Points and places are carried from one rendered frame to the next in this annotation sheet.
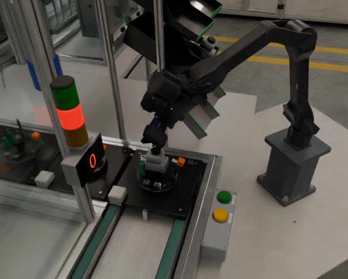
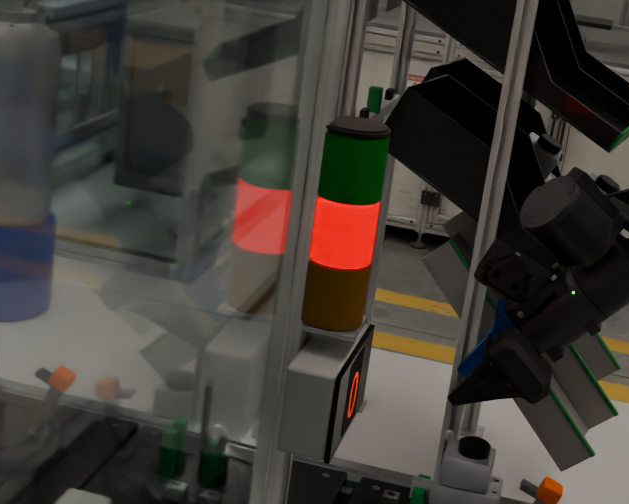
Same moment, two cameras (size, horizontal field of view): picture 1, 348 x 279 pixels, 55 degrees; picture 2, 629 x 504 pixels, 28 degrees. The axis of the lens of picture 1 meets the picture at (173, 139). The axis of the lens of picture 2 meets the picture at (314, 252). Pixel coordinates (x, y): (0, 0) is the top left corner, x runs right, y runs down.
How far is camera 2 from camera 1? 46 cm
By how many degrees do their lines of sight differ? 22
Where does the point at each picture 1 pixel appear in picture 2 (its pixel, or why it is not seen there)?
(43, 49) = (346, 29)
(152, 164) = (458, 491)
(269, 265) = not seen: outside the picture
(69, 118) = (352, 229)
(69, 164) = (315, 371)
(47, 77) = (329, 105)
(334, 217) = not seen: outside the picture
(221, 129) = (591, 487)
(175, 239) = not seen: outside the picture
